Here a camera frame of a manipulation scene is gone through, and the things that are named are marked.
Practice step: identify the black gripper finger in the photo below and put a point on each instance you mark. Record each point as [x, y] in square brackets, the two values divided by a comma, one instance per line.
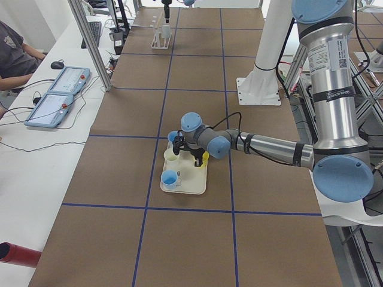
[198, 162]
[167, 13]

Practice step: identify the white wire cup rack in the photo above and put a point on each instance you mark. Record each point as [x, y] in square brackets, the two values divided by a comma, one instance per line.
[158, 42]

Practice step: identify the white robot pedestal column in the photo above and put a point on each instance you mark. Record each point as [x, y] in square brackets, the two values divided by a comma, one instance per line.
[260, 87]

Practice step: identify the red cylinder bottle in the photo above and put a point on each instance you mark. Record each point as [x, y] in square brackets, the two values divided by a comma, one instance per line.
[19, 255]

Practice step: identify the black keyboard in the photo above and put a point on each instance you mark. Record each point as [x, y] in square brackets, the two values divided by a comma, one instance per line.
[95, 28]

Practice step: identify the cream plastic tray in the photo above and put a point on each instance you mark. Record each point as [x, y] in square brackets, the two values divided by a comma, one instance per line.
[193, 178]

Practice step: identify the white chair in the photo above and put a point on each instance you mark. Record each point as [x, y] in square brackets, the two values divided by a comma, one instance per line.
[340, 214]

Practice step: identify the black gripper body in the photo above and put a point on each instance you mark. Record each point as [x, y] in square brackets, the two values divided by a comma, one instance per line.
[166, 11]
[196, 153]

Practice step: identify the yellow plastic cup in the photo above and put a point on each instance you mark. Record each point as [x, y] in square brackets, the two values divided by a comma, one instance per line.
[205, 158]

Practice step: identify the cream white cup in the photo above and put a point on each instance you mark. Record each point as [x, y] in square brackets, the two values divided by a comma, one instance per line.
[171, 160]

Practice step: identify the seated person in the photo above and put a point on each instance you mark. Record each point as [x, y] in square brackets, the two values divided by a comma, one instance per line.
[19, 60]

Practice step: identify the blue cup far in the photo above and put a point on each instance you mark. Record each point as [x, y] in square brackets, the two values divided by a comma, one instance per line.
[171, 136]

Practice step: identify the blue cup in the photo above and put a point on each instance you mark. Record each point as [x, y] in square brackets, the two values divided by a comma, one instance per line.
[171, 136]
[170, 180]

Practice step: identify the blue cup near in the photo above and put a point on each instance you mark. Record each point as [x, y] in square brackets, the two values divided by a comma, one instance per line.
[170, 180]

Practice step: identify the lower blue teach pendant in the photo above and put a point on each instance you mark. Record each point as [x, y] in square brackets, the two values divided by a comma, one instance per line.
[50, 110]

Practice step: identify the blue teach pendant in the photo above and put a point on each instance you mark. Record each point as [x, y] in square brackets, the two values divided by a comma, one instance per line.
[70, 80]
[50, 110]

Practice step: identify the black computer mouse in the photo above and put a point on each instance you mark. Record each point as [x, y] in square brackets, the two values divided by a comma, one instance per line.
[57, 65]

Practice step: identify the upper blue teach pendant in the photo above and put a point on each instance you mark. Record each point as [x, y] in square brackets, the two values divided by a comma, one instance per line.
[70, 80]

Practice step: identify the aluminium frame post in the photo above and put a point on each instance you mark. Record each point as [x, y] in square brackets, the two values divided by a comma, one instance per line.
[86, 33]

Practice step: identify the grey white cup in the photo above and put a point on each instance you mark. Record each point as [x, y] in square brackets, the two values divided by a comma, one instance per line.
[166, 32]

